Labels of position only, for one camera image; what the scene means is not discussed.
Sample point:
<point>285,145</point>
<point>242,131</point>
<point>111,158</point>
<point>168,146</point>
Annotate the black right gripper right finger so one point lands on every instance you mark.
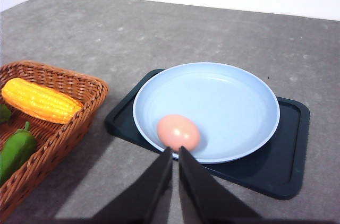
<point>205,199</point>

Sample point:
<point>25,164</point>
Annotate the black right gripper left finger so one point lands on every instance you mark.
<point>147,200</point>

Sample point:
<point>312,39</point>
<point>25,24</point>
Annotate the pink-brown egg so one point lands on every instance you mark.
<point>177,131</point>

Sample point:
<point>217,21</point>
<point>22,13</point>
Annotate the blue round plate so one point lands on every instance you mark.
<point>235,108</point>

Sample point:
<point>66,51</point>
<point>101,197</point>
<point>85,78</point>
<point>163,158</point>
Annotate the brown wicker basket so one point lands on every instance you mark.
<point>54,140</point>

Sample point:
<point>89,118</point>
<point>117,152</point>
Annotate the yellow plastic corn cob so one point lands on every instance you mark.
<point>46,104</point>

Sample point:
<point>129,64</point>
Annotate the green plastic pepper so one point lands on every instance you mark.
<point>15,150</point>

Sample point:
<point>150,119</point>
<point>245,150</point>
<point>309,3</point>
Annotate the red plastic carrot with leaves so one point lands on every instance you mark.
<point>5,113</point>

